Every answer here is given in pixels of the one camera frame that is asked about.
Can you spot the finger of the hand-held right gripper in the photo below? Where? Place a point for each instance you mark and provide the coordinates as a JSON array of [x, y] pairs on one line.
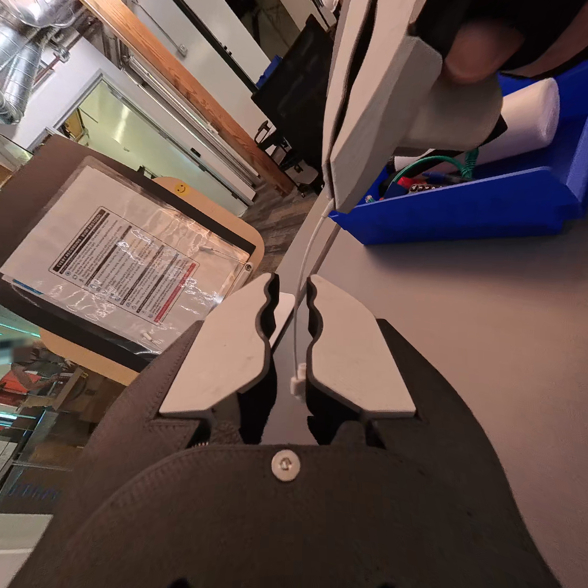
[[347, 69], [381, 115]]

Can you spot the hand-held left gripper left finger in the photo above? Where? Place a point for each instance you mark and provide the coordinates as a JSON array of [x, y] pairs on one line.
[[216, 353]]

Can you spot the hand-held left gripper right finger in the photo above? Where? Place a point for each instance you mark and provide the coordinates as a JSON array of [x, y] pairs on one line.
[[358, 358]]

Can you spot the blue plastic bin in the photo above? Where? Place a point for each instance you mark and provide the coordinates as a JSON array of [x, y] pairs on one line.
[[459, 211]]

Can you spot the person's right hand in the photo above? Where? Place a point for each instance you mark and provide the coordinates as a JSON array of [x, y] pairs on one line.
[[482, 50]]

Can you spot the black office chair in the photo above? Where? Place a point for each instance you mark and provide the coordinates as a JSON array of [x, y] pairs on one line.
[[298, 82]]

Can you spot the white foam roll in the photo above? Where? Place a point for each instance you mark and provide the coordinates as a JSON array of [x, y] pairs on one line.
[[528, 115]]

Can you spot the small blue bin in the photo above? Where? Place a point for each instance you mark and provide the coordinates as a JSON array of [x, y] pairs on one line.
[[271, 71]]

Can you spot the black remote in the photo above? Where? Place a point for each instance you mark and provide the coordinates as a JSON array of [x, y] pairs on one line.
[[432, 188]]

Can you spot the laminated instruction sheet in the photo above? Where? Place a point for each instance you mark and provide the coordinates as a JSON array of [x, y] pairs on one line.
[[115, 248]]

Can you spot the wooden beam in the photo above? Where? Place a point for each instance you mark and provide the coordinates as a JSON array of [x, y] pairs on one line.
[[193, 82]]

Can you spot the orange equipment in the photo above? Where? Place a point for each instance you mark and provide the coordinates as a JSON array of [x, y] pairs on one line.
[[23, 381]]

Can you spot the glass sliding door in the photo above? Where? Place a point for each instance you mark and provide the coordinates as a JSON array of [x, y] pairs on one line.
[[151, 138]]

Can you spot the dark sign board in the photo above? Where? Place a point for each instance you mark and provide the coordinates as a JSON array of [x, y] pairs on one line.
[[41, 174]]

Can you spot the white wall panel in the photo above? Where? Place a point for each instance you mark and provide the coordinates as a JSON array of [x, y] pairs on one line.
[[206, 32]]

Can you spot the silver ventilation duct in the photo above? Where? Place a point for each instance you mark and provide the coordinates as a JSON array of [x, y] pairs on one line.
[[23, 55]]

